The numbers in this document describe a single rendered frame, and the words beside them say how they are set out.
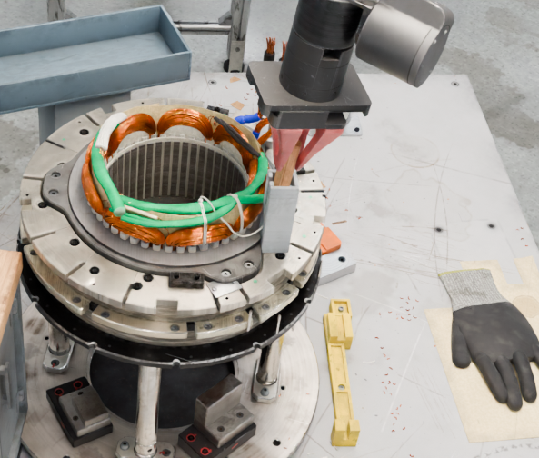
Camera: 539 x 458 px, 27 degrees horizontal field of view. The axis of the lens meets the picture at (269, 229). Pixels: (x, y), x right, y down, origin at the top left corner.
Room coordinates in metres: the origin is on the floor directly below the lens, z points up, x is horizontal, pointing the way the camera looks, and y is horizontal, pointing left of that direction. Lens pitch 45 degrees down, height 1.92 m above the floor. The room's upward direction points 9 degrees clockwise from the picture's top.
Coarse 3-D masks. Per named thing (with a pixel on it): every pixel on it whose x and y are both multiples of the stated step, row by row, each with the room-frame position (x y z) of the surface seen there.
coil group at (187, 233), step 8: (216, 224) 0.79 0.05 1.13; (224, 224) 0.79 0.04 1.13; (232, 224) 0.80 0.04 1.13; (176, 232) 0.77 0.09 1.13; (184, 232) 0.77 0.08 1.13; (192, 232) 0.78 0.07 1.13; (200, 232) 0.78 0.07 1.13; (208, 232) 0.78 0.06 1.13; (216, 232) 0.78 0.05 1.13; (224, 232) 0.79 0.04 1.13; (232, 232) 0.80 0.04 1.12; (168, 240) 0.77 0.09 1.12; (176, 240) 0.77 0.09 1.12; (192, 240) 0.77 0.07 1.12; (208, 240) 0.78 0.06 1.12; (216, 240) 0.78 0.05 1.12
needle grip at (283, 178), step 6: (300, 144) 0.82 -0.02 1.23; (294, 150) 0.81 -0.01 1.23; (294, 156) 0.81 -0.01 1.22; (288, 162) 0.81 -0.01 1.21; (294, 162) 0.81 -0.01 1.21; (288, 168) 0.81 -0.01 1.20; (276, 174) 0.81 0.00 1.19; (282, 174) 0.81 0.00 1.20; (288, 174) 0.81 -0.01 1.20; (276, 180) 0.81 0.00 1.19; (282, 180) 0.81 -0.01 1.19; (288, 180) 0.81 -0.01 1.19
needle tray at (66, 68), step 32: (0, 32) 1.14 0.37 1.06; (32, 32) 1.16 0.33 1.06; (64, 32) 1.18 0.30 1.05; (96, 32) 1.20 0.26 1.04; (128, 32) 1.22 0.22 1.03; (160, 32) 1.24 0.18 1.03; (0, 64) 1.12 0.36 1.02; (32, 64) 1.13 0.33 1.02; (64, 64) 1.14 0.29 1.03; (96, 64) 1.15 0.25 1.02; (128, 64) 1.11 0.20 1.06; (160, 64) 1.13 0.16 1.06; (0, 96) 1.03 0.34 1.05; (32, 96) 1.05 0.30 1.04; (64, 96) 1.07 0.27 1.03; (96, 96) 1.09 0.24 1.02; (128, 96) 1.13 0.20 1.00
